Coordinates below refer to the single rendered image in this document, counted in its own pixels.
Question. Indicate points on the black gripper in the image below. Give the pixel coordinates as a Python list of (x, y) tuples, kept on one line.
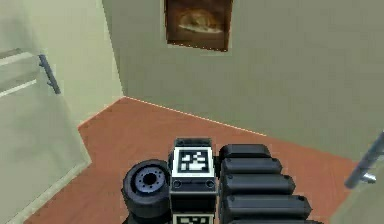
[(148, 190)]

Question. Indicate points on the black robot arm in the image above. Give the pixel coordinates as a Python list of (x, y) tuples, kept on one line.
[(256, 186)]

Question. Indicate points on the pale green door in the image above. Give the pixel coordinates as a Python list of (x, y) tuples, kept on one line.
[(30, 133), (363, 203)]

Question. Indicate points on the brown framed wall picture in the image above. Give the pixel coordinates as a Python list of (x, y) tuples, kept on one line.
[(198, 23)]

